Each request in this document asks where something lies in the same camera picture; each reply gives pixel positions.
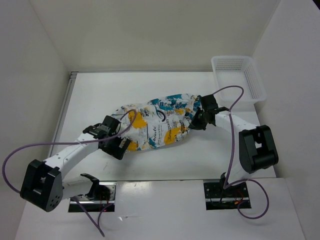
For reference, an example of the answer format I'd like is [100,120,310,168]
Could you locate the patterned white yellow teal shorts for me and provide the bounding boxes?
[111,93,201,152]

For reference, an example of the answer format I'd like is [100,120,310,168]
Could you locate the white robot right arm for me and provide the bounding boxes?
[190,95,279,197]

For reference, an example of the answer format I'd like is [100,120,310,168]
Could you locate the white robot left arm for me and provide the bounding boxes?
[19,115,131,212]

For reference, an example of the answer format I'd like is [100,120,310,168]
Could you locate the white plastic mesh basket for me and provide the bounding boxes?
[211,55,267,109]

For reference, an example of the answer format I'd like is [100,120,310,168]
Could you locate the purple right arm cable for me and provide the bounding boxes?
[212,85,270,220]

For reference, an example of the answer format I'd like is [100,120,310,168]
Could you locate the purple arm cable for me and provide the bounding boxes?
[1,109,138,237]
[212,85,270,220]

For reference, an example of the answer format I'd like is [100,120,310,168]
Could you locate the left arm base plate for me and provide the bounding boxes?
[75,181,117,213]

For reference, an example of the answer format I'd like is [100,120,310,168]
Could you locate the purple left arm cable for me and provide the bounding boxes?
[1,109,138,237]

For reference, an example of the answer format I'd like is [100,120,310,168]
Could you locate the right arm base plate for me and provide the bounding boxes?
[203,180,252,211]

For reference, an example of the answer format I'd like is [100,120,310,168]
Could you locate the aluminium table edge rail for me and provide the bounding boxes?
[40,71,78,182]

